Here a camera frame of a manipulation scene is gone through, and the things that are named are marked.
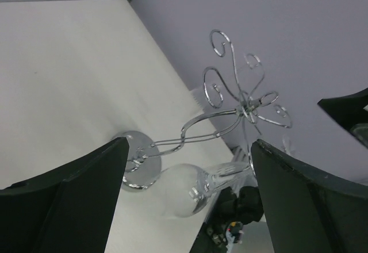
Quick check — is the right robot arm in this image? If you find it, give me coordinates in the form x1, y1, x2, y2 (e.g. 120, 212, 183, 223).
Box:
201, 139, 367, 252

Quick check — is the chrome wire glass rack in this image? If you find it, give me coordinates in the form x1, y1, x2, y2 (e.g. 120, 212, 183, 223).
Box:
121, 29, 293, 191

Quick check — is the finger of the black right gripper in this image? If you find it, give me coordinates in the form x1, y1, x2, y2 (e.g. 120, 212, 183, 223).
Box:
317, 89, 367, 135

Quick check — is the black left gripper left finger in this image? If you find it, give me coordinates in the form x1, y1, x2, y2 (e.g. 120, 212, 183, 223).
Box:
1, 137, 129, 252

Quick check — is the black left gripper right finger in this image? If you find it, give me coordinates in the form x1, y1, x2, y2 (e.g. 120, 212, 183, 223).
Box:
251, 139, 367, 252

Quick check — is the ribbed clear flute glass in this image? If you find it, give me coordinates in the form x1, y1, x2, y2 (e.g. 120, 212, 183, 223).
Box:
187, 134, 297, 208

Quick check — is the round clear wine glass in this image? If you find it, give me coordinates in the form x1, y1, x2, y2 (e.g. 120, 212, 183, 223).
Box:
154, 164, 208, 218

